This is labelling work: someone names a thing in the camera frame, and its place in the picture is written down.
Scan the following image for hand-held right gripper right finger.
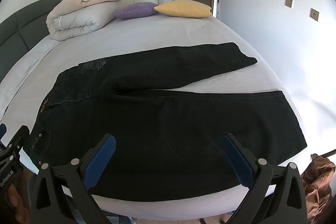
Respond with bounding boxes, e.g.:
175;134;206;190
220;133;308;224

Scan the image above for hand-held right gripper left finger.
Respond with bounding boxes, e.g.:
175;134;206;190
28;133;117;224

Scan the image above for purple pillow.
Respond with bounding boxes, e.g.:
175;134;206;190
113;2;159;20

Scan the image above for brown crumpled cloth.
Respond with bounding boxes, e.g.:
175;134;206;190
301;153;336;224

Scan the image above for dark curved rod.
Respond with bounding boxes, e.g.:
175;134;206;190
322;148;336;159

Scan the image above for black pants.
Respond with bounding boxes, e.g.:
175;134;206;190
28;42;307;202

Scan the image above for grey-green padded headboard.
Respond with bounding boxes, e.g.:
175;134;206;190
0;0;65;83

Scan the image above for person's left hand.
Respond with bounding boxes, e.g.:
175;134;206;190
6;183;31;224

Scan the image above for yellow pillow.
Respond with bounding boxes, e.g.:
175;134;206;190
154;0;213;18

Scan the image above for folded beige duvet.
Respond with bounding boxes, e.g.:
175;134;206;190
46;0;122;41

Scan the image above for bed with white sheet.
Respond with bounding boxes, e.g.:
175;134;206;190
0;14;326;219

